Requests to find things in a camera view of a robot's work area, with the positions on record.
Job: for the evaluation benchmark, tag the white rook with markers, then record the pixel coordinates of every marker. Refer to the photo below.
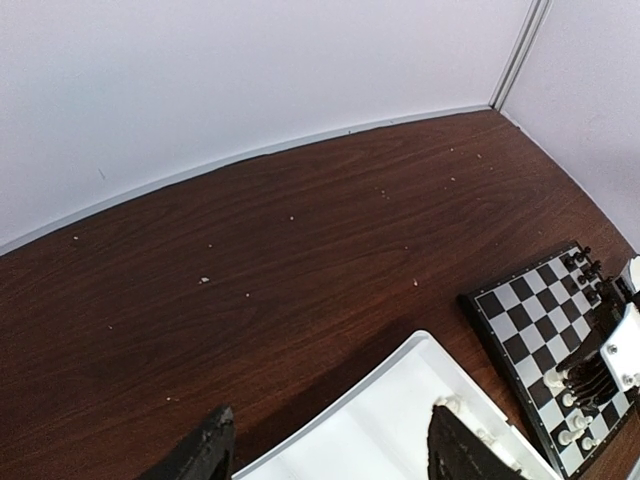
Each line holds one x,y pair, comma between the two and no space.
553,379

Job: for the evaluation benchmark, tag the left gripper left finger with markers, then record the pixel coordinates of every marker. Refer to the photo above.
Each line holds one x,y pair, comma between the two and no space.
205,453

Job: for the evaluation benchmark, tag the black white chess board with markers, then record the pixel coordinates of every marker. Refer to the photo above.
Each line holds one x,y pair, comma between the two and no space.
529,322

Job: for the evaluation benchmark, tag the right aluminium corner post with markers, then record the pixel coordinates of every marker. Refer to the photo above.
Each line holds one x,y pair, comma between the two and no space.
527,35

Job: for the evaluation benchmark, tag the white plastic compartment tray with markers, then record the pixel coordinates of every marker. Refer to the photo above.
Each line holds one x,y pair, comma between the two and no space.
378,429

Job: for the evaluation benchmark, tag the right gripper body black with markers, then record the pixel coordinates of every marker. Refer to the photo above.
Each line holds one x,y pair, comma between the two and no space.
584,373

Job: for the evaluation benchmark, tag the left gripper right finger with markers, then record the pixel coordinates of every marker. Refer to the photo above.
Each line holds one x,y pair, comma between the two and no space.
454,452

